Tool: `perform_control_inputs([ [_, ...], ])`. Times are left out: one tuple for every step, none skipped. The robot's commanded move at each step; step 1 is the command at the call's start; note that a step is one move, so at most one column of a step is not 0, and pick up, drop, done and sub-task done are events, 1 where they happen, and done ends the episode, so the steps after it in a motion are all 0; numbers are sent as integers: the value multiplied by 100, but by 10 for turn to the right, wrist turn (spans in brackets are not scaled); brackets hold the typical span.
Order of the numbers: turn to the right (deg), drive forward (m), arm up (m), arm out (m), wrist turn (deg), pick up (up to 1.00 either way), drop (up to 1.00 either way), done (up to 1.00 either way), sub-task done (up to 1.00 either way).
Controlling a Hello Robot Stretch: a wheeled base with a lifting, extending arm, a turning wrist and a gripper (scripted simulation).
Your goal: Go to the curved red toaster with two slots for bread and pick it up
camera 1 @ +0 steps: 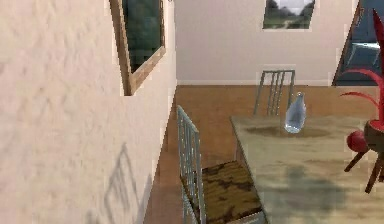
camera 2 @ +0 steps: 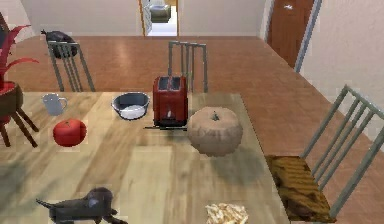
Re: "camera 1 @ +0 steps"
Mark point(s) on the clear glass bottle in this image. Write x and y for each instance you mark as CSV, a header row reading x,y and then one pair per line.
x,y
295,115

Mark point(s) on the dark blue room door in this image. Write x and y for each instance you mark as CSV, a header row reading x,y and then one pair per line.
x,y
360,50

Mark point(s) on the pale wooden dining table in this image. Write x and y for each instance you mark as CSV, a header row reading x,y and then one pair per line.
x,y
310,173

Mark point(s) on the grey metal chair brown seat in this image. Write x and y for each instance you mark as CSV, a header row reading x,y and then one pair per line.
x,y
220,190
275,93

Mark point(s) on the red leaved house plant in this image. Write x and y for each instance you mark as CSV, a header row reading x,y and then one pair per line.
x,y
371,133

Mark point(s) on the wood framed wall picture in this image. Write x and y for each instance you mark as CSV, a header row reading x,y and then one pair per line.
x,y
141,36

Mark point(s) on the window with green view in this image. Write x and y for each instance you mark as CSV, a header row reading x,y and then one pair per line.
x,y
287,14

